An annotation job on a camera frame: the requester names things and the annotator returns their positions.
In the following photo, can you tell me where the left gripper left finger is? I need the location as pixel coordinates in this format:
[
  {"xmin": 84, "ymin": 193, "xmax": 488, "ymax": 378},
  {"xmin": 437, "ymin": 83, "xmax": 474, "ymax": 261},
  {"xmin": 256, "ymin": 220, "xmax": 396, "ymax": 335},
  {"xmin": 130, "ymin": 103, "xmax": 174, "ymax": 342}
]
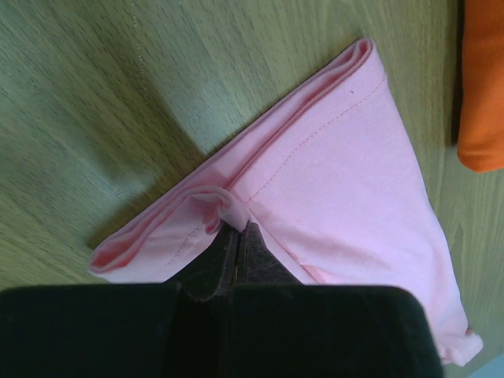
[{"xmin": 165, "ymin": 226, "xmax": 239, "ymax": 302}]

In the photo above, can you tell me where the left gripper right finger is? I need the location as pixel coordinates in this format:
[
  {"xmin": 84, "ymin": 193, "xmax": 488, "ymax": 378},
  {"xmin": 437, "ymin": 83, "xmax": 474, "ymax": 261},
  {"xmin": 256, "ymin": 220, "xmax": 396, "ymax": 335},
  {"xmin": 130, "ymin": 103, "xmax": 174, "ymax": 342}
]
[{"xmin": 232, "ymin": 221, "xmax": 301, "ymax": 286}]

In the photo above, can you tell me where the pink t shirt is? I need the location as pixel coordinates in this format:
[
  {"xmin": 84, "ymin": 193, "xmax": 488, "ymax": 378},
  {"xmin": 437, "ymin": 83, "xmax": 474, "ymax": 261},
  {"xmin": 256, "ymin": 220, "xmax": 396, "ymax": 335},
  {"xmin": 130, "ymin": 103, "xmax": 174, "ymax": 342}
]
[{"xmin": 89, "ymin": 39, "xmax": 483, "ymax": 366}]

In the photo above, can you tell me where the folded orange t shirt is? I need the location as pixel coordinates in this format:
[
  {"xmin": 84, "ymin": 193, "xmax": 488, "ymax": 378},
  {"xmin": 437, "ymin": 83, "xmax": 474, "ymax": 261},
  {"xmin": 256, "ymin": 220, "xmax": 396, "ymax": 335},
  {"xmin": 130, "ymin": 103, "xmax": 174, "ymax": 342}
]
[{"xmin": 458, "ymin": 0, "xmax": 503, "ymax": 172}]

